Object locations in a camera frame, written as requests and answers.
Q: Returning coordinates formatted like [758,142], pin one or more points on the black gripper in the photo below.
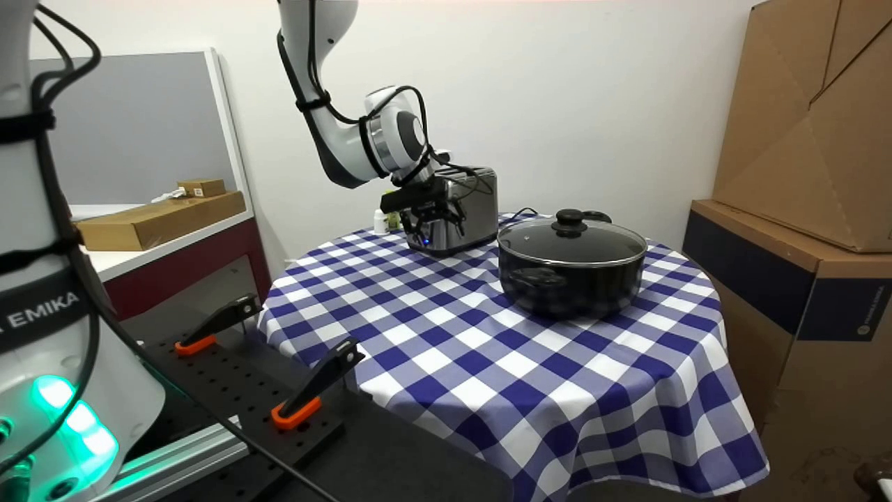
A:
[408,197]

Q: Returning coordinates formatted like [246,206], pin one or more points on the silver black toaster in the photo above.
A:
[471,211]

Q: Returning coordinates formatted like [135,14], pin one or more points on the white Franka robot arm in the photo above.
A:
[340,139]

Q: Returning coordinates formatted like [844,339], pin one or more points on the glass pot lid black knob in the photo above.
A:
[573,241]

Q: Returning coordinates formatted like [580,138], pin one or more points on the black cooking pot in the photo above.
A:
[570,290]

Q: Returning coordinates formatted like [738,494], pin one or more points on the blue white checkered tablecloth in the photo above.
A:
[520,372]

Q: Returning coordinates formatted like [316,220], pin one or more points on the black orange spring clamp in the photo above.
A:
[217,325]
[320,381]

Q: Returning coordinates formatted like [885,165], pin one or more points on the black perforated mounting board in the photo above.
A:
[246,385]

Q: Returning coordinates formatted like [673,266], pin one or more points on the red cabinet white top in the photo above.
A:
[185,266]

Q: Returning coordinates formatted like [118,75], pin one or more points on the open cardboard tray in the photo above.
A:
[153,220]

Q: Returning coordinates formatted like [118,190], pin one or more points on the grey partition panel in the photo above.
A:
[139,128]

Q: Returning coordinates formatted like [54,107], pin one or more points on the brown cabinet black front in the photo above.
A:
[790,307]

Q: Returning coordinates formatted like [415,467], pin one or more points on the large cardboard box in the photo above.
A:
[810,120]

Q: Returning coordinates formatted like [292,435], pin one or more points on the aluminium profile rail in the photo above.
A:
[177,462]

